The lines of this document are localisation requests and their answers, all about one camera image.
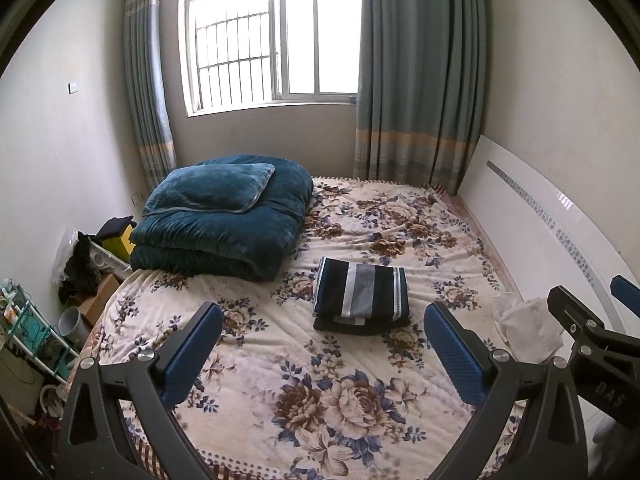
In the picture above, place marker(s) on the barred window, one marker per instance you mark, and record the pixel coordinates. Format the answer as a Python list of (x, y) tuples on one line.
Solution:
[(300, 35)]

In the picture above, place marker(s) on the grey bucket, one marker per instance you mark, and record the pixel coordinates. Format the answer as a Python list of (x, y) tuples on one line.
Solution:
[(72, 325)]

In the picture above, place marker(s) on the white glossy headboard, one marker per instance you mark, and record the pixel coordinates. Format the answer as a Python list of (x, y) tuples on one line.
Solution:
[(525, 210)]

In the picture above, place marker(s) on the white wall switch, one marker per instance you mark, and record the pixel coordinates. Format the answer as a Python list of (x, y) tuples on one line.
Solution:
[(74, 87)]

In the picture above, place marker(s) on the narrow blue-grey curtain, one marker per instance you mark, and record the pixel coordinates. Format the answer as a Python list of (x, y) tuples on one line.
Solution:
[(147, 85)]

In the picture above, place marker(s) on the wide blue-grey curtain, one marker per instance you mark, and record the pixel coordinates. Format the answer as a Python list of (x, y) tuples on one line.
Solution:
[(415, 85)]

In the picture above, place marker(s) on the wall socket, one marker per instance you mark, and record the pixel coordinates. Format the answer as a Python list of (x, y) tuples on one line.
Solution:
[(137, 198)]

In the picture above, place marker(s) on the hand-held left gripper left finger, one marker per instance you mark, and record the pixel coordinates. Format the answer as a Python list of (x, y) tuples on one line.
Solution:
[(195, 342)]

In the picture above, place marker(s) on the white plastic container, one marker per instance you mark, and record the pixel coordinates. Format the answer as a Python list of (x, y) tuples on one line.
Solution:
[(107, 260)]

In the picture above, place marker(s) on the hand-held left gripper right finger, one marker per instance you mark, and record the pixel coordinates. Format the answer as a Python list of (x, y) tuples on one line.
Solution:
[(450, 355)]

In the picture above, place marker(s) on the cardboard box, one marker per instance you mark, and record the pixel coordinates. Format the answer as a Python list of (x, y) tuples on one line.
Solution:
[(97, 295)]

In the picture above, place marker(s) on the black cloth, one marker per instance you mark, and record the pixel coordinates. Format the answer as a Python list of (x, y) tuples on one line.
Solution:
[(115, 225)]

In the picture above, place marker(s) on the dark striped knit sweater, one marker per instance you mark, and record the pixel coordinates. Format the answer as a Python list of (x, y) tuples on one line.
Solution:
[(360, 290)]

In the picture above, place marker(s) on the folded teal velvet quilt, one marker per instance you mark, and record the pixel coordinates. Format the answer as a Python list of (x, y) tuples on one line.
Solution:
[(225, 242)]

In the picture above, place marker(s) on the teal velvet pillow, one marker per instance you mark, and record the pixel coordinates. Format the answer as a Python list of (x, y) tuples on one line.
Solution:
[(210, 187)]

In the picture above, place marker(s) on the dark clothes pile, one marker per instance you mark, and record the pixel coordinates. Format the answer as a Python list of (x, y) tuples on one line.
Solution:
[(80, 270)]

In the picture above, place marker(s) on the white cloth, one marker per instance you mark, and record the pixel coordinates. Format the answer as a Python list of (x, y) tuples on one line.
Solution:
[(525, 327)]

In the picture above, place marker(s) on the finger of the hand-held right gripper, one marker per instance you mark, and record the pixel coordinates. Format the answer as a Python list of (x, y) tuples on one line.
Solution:
[(575, 310), (627, 291)]

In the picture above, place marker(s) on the clear plastic bag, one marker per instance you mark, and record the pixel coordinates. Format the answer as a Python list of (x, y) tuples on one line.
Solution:
[(69, 250)]

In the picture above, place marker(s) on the yellow box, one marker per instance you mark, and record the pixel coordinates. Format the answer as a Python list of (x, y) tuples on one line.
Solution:
[(120, 247)]

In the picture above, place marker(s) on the floral fleece blanket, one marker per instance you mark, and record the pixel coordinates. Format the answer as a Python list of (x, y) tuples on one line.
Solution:
[(280, 340)]

